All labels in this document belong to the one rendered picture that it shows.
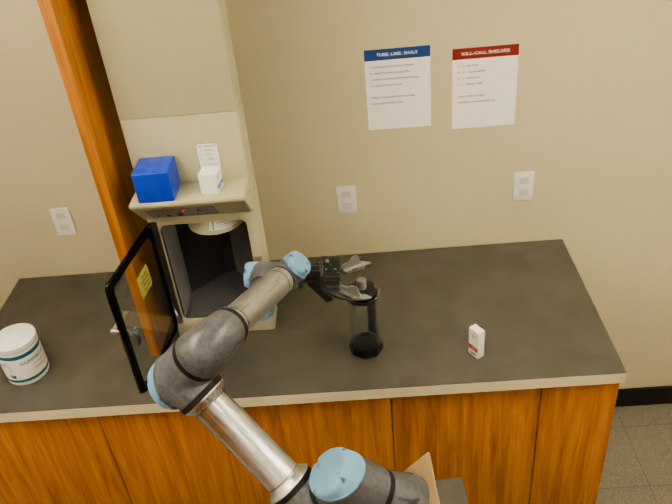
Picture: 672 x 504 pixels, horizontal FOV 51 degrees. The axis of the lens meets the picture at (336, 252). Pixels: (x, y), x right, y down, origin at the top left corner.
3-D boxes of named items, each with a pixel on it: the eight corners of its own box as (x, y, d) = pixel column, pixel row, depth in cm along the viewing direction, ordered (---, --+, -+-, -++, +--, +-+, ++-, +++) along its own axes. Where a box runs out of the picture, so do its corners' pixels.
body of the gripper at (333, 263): (341, 277, 194) (297, 276, 194) (341, 295, 201) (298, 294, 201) (342, 255, 199) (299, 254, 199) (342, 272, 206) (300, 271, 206)
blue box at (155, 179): (146, 186, 202) (138, 157, 197) (181, 183, 202) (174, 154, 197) (138, 204, 194) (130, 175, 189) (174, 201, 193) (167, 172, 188)
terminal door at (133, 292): (178, 327, 231) (149, 223, 208) (143, 396, 206) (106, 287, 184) (176, 327, 231) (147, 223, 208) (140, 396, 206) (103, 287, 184)
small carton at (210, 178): (206, 185, 200) (202, 166, 196) (223, 184, 199) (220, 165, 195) (201, 194, 195) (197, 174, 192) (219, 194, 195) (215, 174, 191)
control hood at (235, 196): (145, 215, 208) (136, 185, 203) (254, 207, 207) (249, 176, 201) (136, 236, 199) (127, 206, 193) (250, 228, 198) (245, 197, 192)
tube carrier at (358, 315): (377, 330, 227) (373, 276, 215) (388, 352, 218) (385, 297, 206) (345, 338, 225) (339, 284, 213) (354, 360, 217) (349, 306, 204)
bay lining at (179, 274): (195, 272, 251) (174, 185, 231) (268, 267, 250) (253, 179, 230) (183, 317, 231) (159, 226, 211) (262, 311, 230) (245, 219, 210)
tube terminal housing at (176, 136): (191, 289, 256) (139, 86, 212) (280, 283, 254) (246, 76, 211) (178, 335, 235) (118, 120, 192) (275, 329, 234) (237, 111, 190)
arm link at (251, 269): (243, 295, 200) (247, 275, 206) (282, 296, 200) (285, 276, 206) (241, 274, 195) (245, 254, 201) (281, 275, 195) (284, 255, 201)
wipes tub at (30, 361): (16, 358, 233) (0, 323, 224) (55, 356, 232) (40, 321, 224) (1, 387, 222) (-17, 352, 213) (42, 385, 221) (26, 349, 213)
